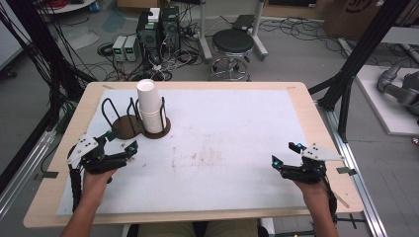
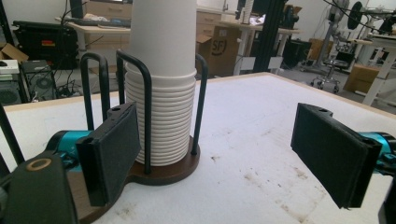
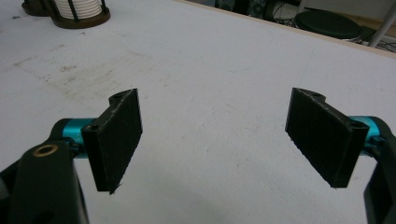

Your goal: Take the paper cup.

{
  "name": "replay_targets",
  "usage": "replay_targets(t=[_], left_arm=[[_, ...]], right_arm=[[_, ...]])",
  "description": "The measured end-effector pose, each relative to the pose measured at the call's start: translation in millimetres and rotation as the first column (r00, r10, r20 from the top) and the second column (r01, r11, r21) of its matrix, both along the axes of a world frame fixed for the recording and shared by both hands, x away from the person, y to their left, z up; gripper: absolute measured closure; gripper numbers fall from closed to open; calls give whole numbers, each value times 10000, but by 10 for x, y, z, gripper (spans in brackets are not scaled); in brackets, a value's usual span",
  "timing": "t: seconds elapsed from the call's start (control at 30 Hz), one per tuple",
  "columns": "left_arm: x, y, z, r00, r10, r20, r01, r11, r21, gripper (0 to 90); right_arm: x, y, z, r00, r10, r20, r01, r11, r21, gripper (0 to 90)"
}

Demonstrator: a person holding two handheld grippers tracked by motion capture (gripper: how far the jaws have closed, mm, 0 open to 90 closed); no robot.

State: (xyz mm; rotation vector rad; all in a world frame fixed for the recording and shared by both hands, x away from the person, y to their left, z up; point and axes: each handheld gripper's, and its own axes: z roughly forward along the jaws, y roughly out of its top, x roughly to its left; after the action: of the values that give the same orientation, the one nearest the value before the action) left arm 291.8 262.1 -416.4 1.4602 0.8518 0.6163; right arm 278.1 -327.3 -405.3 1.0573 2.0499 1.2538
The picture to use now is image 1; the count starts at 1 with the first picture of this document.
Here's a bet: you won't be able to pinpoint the white floor board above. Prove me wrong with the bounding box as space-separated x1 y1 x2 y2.
355 64 419 136

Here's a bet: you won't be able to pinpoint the black metal frame post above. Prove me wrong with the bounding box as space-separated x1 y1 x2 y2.
307 0 413 143

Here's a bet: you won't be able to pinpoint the white table mat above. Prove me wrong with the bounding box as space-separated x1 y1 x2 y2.
55 88 309 216

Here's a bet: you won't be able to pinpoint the stack of white paper cups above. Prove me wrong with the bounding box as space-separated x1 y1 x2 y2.
136 78 165 134

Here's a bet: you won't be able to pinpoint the aluminium rail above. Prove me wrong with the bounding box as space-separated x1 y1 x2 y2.
315 101 389 237
0 129 57 221

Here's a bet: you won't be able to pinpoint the person's left hand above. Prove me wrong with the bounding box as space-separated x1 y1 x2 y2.
82 167 119 202

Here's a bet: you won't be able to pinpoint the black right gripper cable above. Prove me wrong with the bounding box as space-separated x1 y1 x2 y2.
323 176 339 225

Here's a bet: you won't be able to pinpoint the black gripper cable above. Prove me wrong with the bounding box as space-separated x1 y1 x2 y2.
323 176 339 225
67 163 83 213

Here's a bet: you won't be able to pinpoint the person's khaki trousers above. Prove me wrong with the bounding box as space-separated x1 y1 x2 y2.
136 219 260 237

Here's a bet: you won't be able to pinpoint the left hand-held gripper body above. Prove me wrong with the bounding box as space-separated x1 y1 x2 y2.
67 132 129 176

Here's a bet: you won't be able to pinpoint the black computer tower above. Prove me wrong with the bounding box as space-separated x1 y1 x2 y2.
160 5 182 53
135 8 162 64

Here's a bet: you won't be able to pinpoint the black metal frame with cables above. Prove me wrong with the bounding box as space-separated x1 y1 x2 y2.
0 0 98 136

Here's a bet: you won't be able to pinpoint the black flat device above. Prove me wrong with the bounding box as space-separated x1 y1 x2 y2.
231 14 255 33

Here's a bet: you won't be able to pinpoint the person's right hand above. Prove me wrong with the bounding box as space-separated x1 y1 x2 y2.
293 179 330 211

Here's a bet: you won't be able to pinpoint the black round stool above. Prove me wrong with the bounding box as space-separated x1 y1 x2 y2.
208 29 255 82

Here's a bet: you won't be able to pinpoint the cardboard box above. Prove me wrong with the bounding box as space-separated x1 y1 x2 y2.
322 0 411 41

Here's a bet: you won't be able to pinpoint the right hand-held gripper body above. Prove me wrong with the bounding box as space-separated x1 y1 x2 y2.
280 143 344 185

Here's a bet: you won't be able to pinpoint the white metal stand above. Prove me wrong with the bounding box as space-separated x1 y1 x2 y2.
197 0 270 62

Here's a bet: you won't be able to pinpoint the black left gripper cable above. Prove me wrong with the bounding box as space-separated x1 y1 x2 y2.
67 163 83 213

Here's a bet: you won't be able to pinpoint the tangle of floor cables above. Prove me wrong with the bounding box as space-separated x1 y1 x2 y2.
93 19 207 82

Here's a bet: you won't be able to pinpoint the grey power supply unit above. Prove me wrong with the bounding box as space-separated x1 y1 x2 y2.
112 35 127 62
124 35 140 62

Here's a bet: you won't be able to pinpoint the black tape strip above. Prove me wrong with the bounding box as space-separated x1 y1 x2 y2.
33 171 59 182
336 166 358 177

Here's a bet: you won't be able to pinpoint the black wire cup holder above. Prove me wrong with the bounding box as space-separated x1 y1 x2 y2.
101 96 172 140

